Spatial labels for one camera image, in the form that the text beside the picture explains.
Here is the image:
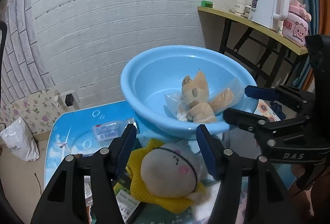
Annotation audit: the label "clear plastic bottle silver cap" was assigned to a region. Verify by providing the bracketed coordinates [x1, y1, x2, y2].
[92, 117, 140, 142]

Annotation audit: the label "round plush yellow mesh bag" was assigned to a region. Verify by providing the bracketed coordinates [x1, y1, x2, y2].
[126, 138, 207, 214]

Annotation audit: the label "brown plush dog toy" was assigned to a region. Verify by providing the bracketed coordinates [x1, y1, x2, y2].
[182, 70, 217, 123]

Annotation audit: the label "person right hand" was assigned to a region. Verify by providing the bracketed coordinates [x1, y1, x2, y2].
[291, 164, 319, 189]

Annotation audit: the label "wooden side table black legs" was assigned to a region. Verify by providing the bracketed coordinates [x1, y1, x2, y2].
[197, 7, 308, 87]

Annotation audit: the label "pink cartoon lunch box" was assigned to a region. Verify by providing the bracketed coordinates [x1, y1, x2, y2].
[282, 0, 312, 47]

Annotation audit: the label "scenic printed blue table cover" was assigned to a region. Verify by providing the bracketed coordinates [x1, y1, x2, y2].
[44, 99, 297, 224]

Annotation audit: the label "white plastic shopping bag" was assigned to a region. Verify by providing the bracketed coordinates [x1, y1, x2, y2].
[1, 117, 40, 162]

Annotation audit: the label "blue plastic basin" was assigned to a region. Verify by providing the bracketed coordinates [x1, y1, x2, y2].
[120, 45, 256, 140]

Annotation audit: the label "white electric kettle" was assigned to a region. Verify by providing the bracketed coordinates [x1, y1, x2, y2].
[249, 0, 290, 31]

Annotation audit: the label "white cylindrical cup on shelf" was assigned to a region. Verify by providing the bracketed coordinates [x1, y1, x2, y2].
[234, 0, 246, 14]

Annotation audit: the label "green small box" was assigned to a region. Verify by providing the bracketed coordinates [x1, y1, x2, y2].
[201, 0, 213, 8]

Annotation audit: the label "thin black floor wire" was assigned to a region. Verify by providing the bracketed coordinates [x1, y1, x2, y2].
[33, 172, 43, 196]

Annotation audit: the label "black wall plug adapter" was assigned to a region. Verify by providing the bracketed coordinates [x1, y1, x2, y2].
[65, 93, 74, 107]

